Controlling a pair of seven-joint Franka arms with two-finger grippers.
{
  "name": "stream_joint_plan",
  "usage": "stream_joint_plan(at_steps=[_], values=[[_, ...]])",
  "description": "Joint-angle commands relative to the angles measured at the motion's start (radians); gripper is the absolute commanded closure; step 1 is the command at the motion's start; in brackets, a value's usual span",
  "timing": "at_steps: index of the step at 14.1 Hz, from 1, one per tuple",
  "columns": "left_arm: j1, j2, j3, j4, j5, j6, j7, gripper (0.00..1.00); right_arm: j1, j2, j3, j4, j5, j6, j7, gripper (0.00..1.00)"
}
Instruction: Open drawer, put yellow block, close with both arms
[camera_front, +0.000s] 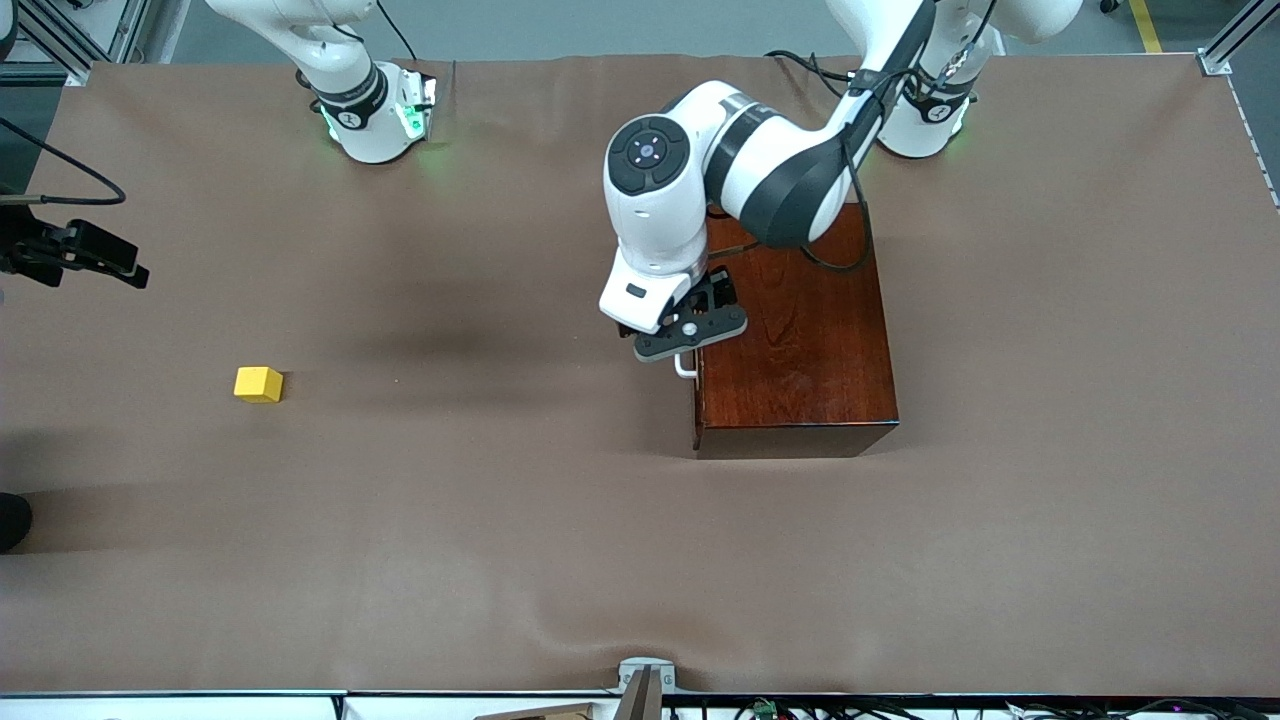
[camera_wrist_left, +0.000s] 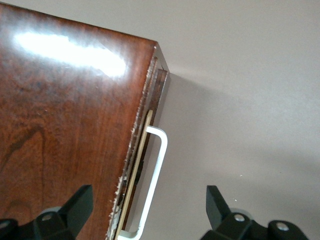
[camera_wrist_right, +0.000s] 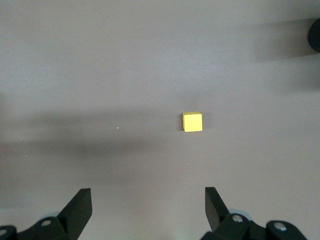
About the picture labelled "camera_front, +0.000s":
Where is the black right arm base cable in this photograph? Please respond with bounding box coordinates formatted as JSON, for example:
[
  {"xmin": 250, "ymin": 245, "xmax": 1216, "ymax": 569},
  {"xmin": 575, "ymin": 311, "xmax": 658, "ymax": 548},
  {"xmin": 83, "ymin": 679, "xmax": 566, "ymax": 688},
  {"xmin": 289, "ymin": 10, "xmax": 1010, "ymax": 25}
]
[{"xmin": 375, "ymin": 0, "xmax": 417, "ymax": 61}]

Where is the dark brown wooden cabinet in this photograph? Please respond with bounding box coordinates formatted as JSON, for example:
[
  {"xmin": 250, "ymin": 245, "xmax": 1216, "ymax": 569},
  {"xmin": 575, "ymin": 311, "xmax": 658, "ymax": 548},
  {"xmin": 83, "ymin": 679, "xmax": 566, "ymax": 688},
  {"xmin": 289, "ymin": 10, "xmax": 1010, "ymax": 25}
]
[{"xmin": 690, "ymin": 203, "xmax": 899, "ymax": 461}]

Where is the black left arm base cable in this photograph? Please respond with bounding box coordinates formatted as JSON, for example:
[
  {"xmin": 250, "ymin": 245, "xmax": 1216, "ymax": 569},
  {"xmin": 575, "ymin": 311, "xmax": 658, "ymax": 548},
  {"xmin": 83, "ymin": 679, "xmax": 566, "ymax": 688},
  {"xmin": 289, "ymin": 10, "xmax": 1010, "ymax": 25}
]
[{"xmin": 765, "ymin": 50, "xmax": 853, "ymax": 98}]

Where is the aluminium frame structure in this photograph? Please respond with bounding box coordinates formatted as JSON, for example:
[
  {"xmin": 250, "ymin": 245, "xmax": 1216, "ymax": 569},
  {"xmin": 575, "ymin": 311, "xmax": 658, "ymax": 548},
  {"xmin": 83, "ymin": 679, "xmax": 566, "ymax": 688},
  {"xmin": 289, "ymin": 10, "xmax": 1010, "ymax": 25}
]
[{"xmin": 0, "ymin": 0, "xmax": 166, "ymax": 86}]

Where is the black ribbed round knob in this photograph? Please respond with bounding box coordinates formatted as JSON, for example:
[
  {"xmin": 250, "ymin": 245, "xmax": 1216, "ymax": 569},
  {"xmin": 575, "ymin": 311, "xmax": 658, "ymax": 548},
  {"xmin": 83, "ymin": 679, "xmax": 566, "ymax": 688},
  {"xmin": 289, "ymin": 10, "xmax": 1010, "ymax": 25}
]
[{"xmin": 0, "ymin": 493, "xmax": 33, "ymax": 553}]

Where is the brown table cover mat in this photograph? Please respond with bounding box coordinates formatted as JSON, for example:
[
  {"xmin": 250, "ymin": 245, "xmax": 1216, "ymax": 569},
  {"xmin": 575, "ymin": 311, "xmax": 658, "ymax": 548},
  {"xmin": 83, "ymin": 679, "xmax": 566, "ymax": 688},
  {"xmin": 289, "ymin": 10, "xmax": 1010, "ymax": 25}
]
[{"xmin": 0, "ymin": 52, "xmax": 1280, "ymax": 698}]

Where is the aluminium corner profile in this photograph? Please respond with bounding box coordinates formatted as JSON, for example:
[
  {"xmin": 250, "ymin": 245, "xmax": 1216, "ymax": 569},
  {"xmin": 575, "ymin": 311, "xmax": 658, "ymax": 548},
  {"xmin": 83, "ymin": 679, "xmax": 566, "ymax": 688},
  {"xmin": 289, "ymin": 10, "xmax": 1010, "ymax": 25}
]
[{"xmin": 1197, "ymin": 0, "xmax": 1280, "ymax": 77}]

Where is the wooden drawer with white handle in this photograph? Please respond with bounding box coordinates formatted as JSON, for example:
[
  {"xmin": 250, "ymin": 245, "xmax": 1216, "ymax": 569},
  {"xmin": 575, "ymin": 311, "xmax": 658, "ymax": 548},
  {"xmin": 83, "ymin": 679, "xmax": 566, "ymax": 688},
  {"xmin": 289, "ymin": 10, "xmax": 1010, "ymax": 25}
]
[{"xmin": 673, "ymin": 318, "xmax": 703, "ymax": 446}]

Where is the brown cardboard piece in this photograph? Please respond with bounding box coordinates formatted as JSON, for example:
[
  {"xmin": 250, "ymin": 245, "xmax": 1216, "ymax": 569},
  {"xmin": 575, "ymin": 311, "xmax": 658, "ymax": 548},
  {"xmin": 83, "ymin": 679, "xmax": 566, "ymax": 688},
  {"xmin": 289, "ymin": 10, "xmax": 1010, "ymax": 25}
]
[{"xmin": 475, "ymin": 703, "xmax": 601, "ymax": 720}]

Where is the yellow wooden block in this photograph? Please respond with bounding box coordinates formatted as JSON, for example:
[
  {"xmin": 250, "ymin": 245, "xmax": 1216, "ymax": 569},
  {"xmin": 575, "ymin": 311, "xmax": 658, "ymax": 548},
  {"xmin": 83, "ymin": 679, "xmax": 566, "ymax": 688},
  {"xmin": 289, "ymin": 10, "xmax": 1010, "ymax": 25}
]
[{"xmin": 234, "ymin": 366, "xmax": 284, "ymax": 404}]

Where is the black arm base cable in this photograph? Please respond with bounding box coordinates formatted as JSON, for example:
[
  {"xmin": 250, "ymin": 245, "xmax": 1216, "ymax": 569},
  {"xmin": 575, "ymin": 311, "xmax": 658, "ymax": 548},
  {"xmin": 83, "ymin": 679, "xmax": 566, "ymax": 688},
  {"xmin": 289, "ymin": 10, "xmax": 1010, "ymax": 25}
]
[
  {"xmin": 375, "ymin": 0, "xmax": 417, "ymax": 61},
  {"xmin": 765, "ymin": 50, "xmax": 853, "ymax": 98}
]

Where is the grey metal table bracket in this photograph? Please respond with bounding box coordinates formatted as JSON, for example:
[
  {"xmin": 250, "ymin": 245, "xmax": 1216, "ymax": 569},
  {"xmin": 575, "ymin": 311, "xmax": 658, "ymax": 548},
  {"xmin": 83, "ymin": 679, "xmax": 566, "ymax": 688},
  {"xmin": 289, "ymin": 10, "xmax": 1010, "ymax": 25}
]
[{"xmin": 617, "ymin": 657, "xmax": 678, "ymax": 720}]

